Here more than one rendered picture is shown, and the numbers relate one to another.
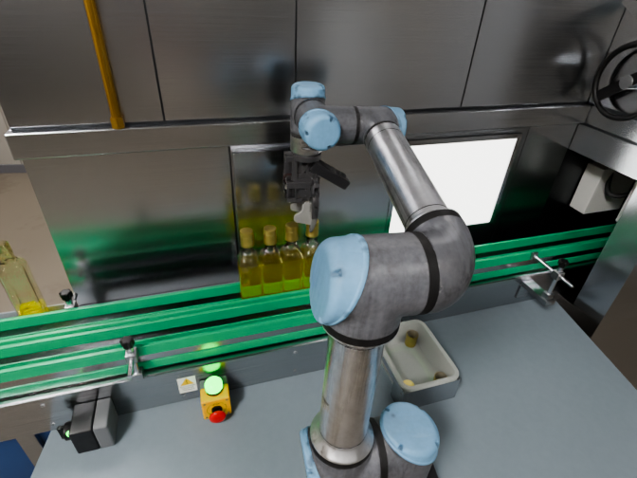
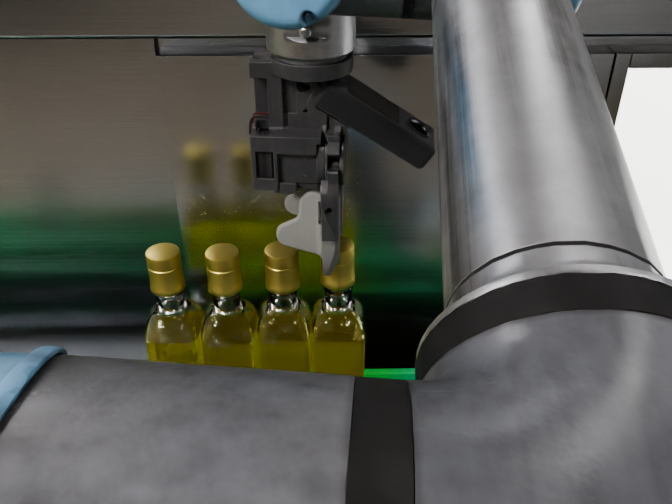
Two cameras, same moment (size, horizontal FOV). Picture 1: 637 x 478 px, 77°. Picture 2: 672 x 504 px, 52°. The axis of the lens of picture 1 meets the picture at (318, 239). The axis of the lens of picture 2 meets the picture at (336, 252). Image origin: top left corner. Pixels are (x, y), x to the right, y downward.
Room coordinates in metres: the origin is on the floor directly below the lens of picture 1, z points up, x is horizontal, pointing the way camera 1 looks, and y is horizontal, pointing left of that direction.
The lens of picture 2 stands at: (0.35, -0.16, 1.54)
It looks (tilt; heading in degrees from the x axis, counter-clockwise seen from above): 33 degrees down; 18
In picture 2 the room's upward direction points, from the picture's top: straight up
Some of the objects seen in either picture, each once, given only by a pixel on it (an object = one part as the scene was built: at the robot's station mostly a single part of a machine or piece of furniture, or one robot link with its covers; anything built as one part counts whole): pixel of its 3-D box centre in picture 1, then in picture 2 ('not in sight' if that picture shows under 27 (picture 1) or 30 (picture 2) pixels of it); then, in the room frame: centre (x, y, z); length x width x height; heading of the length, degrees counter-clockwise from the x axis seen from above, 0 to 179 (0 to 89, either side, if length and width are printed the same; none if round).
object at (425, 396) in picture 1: (406, 356); not in sight; (0.79, -0.27, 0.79); 0.27 x 0.17 x 0.08; 19
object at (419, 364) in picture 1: (410, 360); not in sight; (0.77, -0.28, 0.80); 0.22 x 0.17 x 0.09; 19
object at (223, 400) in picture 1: (215, 397); not in sight; (0.62, 0.24, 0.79); 0.07 x 0.07 x 0.07; 19
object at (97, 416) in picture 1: (94, 425); not in sight; (0.53, 0.51, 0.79); 0.08 x 0.08 x 0.08; 19
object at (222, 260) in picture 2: (269, 234); (223, 269); (0.87, 0.13, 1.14); 0.04 x 0.04 x 0.04
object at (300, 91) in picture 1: (307, 110); not in sight; (0.90, 0.04, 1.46); 0.09 x 0.08 x 0.11; 14
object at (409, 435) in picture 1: (402, 444); not in sight; (0.44, -0.19, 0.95); 0.13 x 0.12 x 0.14; 104
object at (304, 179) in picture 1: (302, 175); (304, 120); (0.90, 0.05, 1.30); 0.09 x 0.08 x 0.12; 104
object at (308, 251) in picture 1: (310, 273); (338, 378); (0.90, 0.02, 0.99); 0.06 x 0.06 x 0.21; 18
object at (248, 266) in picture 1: (250, 284); (184, 380); (0.85, 0.18, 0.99); 0.06 x 0.06 x 0.21; 18
